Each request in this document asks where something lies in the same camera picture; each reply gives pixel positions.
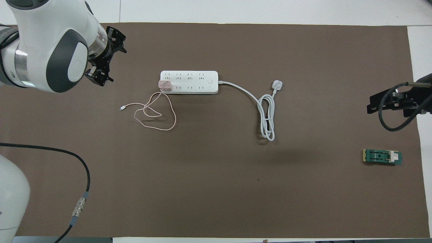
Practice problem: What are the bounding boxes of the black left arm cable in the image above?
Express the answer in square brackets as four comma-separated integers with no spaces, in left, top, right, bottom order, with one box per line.
[0,143,91,243]

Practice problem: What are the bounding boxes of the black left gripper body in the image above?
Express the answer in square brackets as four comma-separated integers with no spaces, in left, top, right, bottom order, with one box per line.
[84,26,126,87]

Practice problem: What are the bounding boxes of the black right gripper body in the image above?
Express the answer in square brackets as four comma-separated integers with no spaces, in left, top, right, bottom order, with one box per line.
[369,73,432,112]

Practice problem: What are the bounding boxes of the green knife switch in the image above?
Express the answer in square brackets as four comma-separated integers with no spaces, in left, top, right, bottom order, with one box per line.
[363,149,403,166]

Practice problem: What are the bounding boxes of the white power strip cord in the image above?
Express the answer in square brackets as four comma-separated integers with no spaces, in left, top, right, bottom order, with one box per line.
[218,80,283,141]

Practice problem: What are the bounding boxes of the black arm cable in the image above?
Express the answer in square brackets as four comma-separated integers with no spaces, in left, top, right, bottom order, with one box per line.
[378,82,432,132]
[0,143,91,243]

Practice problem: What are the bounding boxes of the brown table mat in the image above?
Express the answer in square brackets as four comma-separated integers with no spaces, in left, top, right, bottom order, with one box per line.
[0,22,431,239]

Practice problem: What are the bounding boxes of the white power strip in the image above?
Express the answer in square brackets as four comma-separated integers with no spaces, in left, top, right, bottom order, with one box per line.
[159,70,219,95]

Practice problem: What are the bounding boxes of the pink charging cable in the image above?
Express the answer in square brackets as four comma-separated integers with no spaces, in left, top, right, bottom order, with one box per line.
[119,90,177,131]

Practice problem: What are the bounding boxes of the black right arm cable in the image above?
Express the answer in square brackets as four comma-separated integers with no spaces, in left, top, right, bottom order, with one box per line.
[378,82,432,132]

